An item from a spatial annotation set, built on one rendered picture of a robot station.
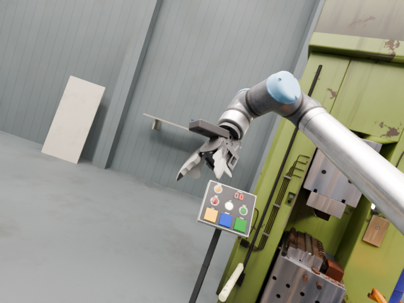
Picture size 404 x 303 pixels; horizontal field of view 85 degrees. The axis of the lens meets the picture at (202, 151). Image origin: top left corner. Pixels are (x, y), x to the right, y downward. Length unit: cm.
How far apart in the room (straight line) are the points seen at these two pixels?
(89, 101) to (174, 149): 207
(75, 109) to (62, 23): 202
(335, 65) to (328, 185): 82
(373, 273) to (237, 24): 505
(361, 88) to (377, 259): 108
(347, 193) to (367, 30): 104
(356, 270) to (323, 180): 61
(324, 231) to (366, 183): 155
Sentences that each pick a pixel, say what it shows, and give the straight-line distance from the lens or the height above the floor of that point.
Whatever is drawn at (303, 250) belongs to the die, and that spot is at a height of 99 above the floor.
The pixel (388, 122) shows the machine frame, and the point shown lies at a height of 193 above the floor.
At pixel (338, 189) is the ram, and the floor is 144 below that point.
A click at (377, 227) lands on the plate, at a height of 129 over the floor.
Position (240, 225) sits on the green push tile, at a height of 101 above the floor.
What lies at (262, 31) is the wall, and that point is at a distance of 578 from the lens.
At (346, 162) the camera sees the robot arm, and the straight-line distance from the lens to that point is 62.
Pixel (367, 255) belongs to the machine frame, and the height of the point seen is 110.
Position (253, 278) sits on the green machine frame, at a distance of 194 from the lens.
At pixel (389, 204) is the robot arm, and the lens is 58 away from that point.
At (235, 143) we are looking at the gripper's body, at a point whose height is 149.
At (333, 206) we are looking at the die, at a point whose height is 133.
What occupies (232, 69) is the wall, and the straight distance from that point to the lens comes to 538.
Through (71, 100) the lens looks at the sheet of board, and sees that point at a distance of 555.
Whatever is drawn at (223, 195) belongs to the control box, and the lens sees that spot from 152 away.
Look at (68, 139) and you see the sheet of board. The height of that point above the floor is 43.
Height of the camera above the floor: 149
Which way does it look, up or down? 5 degrees down
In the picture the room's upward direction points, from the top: 19 degrees clockwise
